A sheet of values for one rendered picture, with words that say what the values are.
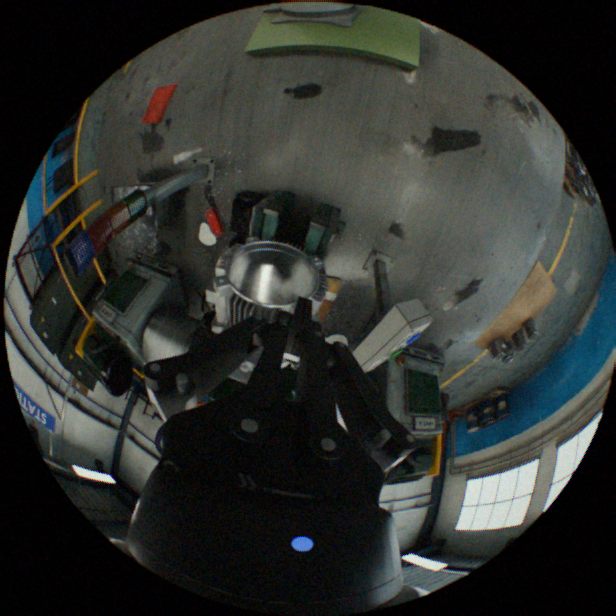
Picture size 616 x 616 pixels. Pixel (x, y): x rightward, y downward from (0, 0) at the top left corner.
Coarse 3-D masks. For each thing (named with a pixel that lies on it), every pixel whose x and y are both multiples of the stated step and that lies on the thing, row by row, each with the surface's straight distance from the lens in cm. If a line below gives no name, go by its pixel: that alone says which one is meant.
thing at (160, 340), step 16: (160, 320) 73; (176, 320) 71; (192, 320) 72; (144, 336) 76; (160, 336) 70; (176, 336) 67; (192, 336) 66; (144, 352) 78; (160, 352) 70; (176, 352) 66
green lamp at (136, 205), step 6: (132, 192) 43; (138, 192) 42; (126, 198) 41; (132, 198) 41; (138, 198) 41; (126, 204) 40; (132, 204) 40; (138, 204) 41; (144, 204) 42; (132, 210) 40; (138, 210) 41; (144, 210) 42; (132, 216) 40; (138, 216) 42; (132, 222) 42
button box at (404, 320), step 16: (400, 304) 32; (416, 304) 36; (384, 320) 34; (400, 320) 32; (416, 320) 33; (432, 320) 36; (368, 336) 37; (384, 336) 35; (400, 336) 32; (352, 352) 42; (368, 352) 38; (384, 352) 36; (368, 368) 40
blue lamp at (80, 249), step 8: (80, 240) 36; (88, 240) 36; (72, 248) 36; (80, 248) 36; (88, 248) 36; (72, 256) 35; (80, 256) 35; (88, 256) 36; (80, 264) 36; (88, 264) 38; (80, 272) 37
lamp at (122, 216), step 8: (112, 208) 40; (120, 208) 39; (112, 216) 38; (120, 216) 39; (128, 216) 40; (112, 224) 38; (120, 224) 39; (128, 224) 41; (112, 232) 38; (120, 232) 40; (112, 240) 40
